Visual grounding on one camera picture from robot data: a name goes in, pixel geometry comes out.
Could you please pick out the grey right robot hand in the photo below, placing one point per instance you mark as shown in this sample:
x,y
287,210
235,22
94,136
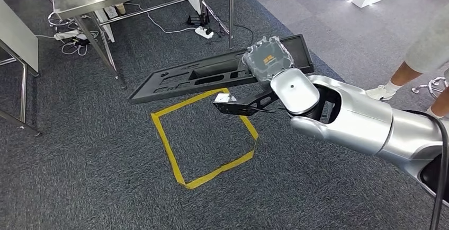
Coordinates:
x,y
268,58

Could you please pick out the black plastic panel part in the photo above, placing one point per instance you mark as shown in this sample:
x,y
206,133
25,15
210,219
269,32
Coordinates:
x,y
301,56

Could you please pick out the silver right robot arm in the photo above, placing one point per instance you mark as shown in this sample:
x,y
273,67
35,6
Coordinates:
x,y
357,123

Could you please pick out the stainless steel workbench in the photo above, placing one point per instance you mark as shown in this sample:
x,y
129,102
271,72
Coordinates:
x,y
70,0

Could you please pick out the black box device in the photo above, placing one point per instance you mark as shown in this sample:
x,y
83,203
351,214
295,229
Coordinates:
x,y
198,19

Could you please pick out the person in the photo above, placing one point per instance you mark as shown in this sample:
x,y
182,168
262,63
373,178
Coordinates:
x,y
428,49

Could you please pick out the chrome stool base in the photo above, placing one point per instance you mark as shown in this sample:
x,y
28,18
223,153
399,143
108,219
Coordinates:
x,y
429,84

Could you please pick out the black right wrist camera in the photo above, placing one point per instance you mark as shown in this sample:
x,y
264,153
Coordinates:
x,y
231,108

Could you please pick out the grey table steel frame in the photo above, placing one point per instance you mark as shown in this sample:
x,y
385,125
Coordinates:
x,y
17,28

